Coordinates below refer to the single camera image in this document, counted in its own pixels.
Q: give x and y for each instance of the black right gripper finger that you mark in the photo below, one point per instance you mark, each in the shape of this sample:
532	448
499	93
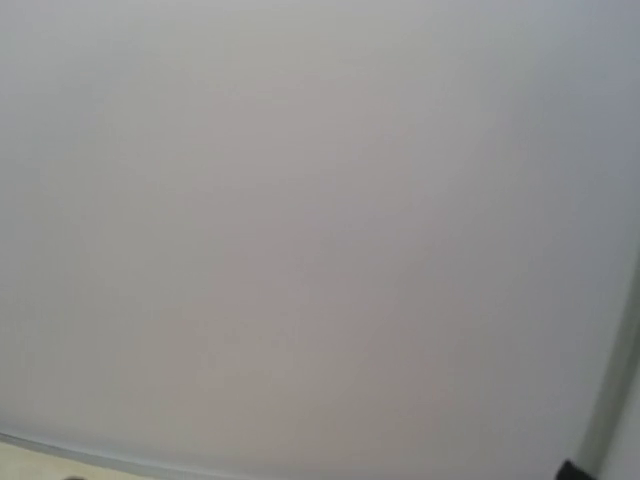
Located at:
569	471

